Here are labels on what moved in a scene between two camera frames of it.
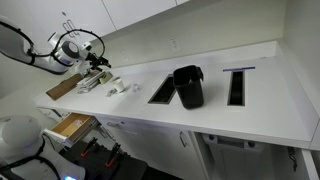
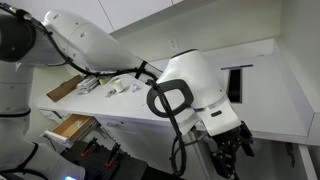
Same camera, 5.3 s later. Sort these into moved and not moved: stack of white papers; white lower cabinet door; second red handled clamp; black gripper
Moved: black gripper
Not moved: stack of white papers; second red handled clamp; white lower cabinet door
